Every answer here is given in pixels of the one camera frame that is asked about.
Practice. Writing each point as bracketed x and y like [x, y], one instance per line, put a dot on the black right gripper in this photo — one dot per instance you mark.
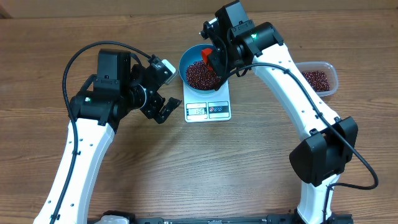
[216, 58]

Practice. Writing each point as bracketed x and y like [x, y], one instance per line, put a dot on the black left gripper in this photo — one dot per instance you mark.
[153, 111]

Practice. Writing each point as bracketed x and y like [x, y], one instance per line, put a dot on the orange scoop blue handle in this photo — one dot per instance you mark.
[204, 54]

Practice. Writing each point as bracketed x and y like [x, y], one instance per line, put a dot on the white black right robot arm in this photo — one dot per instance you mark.
[326, 140]

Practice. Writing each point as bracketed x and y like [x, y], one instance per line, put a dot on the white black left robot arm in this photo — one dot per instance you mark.
[106, 97]

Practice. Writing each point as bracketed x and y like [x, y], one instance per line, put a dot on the blue bowl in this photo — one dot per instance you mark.
[192, 55]

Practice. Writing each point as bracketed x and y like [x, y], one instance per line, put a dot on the red beans in bowl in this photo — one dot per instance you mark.
[200, 77]

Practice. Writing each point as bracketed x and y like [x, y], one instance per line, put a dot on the white digital kitchen scale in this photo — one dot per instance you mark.
[206, 106]

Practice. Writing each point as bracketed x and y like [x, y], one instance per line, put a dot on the red beans in container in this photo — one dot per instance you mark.
[317, 80]

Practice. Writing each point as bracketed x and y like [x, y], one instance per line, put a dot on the clear plastic container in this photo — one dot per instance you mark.
[325, 67]

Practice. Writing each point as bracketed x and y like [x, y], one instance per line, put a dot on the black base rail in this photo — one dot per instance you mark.
[112, 216]

